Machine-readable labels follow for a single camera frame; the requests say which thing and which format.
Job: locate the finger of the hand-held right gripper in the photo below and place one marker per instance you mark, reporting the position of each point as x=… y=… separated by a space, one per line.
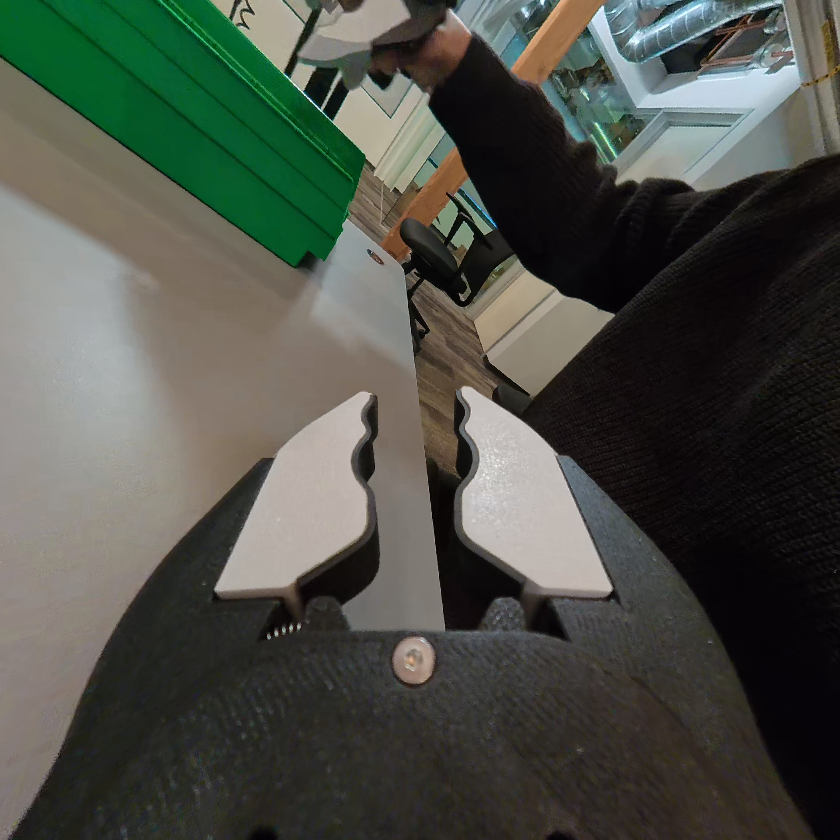
x=354 y=29
x=410 y=33

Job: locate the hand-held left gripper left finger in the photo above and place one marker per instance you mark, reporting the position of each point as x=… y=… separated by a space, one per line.
x=308 y=518

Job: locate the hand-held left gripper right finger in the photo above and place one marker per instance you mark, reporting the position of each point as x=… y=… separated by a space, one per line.
x=525 y=518

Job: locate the person's right forearm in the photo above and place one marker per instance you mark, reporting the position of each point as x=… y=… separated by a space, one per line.
x=525 y=164

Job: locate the wooden beam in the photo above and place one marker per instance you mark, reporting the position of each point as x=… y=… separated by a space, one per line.
x=558 y=39

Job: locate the green plastic bin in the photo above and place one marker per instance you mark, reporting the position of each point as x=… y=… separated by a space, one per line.
x=197 y=118

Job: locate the silver metal ducts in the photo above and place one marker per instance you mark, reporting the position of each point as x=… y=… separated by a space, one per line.
x=689 y=26

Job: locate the person's right hand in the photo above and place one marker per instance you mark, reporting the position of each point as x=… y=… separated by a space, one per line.
x=436 y=59

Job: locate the black office chair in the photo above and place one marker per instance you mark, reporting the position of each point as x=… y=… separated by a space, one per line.
x=426 y=253

